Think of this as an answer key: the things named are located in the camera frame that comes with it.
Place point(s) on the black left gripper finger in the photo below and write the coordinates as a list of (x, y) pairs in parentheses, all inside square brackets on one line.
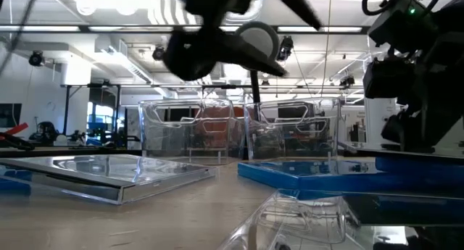
[(250, 59), (297, 5)]

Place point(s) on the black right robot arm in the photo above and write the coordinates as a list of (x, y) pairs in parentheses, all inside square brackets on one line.
[(453, 11)]

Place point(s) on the black ceiling spotlight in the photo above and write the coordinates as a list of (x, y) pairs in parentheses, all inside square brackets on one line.
[(347, 82), (36, 58), (286, 47), (158, 53)]

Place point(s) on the clear plastic bin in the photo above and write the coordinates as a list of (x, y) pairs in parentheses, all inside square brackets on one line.
[(188, 134), (290, 134)]

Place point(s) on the black background robot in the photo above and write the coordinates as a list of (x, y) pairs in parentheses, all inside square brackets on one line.
[(45, 132)]

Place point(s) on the white ventilation duct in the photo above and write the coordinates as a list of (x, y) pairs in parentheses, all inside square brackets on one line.
[(123, 61)]

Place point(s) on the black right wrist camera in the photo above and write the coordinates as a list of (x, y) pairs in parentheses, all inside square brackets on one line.
[(398, 21)]

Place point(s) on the black background rig frame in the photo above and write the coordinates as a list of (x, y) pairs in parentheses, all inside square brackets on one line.
[(66, 108)]

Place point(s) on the black table frame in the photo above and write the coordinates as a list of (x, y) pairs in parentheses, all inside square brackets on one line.
[(72, 151)]

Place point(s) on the dark wall monitor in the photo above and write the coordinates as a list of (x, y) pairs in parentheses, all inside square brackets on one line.
[(10, 115)]

